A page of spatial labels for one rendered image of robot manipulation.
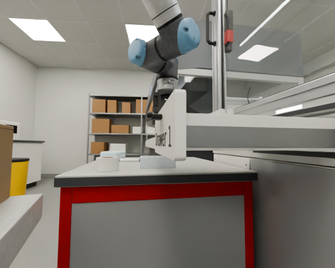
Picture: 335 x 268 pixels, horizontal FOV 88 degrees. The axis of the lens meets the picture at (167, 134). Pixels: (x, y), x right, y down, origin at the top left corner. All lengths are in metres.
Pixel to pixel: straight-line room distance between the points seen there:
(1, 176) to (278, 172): 0.60
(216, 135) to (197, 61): 1.14
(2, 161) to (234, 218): 0.57
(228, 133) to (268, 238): 0.44
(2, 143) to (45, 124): 5.05
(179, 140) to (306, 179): 0.36
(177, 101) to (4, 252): 0.25
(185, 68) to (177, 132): 1.12
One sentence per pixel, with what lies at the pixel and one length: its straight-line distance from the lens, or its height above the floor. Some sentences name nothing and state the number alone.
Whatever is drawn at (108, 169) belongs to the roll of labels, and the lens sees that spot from 0.56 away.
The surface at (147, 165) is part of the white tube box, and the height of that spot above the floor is 0.77.
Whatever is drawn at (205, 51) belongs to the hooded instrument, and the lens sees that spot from 1.46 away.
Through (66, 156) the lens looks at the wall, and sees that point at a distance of 5.10.
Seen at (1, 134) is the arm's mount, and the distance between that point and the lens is 0.33.
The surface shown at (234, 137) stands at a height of 0.86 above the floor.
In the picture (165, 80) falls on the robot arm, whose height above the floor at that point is 1.06.
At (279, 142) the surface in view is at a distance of 0.36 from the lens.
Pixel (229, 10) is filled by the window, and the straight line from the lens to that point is 1.02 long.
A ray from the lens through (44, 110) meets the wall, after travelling 5.43.
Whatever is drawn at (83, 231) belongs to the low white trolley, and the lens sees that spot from 0.57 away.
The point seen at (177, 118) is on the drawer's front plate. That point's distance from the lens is 0.26.
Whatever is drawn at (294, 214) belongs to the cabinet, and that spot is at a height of 0.67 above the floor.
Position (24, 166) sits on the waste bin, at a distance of 2.84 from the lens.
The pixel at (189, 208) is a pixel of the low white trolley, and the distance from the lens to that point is 0.56.
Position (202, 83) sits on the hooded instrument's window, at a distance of 1.38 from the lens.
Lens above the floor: 0.84
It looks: 3 degrees up
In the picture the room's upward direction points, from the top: straight up
